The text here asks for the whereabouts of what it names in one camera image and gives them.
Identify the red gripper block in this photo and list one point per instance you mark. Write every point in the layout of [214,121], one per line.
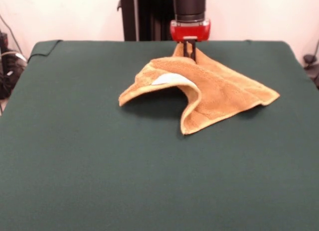
[190,32]

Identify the tan terry towel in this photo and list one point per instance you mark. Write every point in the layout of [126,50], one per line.
[219,91]

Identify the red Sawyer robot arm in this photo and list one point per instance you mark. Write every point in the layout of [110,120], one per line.
[190,4]

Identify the dark green table cloth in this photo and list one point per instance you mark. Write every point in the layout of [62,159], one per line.
[74,153]

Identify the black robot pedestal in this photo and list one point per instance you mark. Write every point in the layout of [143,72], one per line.
[149,17]

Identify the small black wall device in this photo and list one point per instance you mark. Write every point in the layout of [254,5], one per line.
[3,39]

